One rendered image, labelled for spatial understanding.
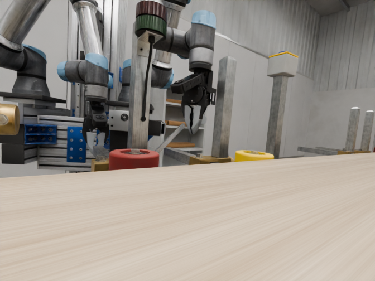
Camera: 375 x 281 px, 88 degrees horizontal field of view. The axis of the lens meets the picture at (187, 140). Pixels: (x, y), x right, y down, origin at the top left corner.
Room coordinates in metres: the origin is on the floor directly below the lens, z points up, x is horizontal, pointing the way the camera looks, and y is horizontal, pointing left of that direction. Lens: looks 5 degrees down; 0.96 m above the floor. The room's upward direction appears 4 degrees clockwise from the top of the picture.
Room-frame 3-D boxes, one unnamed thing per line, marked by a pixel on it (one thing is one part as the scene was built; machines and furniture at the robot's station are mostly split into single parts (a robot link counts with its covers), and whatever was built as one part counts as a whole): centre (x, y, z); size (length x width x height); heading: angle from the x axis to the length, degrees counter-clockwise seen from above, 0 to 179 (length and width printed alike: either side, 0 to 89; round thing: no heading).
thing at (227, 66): (0.57, -0.10, 0.91); 0.03 x 0.03 x 0.48; 33
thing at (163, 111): (3.40, 0.18, 0.78); 0.90 x 0.45 x 1.55; 127
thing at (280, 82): (0.71, -0.32, 0.93); 0.05 x 0.04 x 0.45; 123
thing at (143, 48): (0.39, 0.09, 1.07); 0.06 x 0.06 x 0.22; 33
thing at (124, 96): (1.05, 0.31, 1.09); 0.15 x 0.15 x 0.10
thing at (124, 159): (0.32, 0.09, 0.85); 0.08 x 0.08 x 0.11
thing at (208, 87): (0.63, -0.03, 1.08); 0.09 x 0.08 x 0.12; 143
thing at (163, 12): (0.39, 0.09, 1.16); 0.06 x 0.06 x 0.02
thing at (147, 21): (0.39, 0.09, 1.14); 0.06 x 0.06 x 0.02
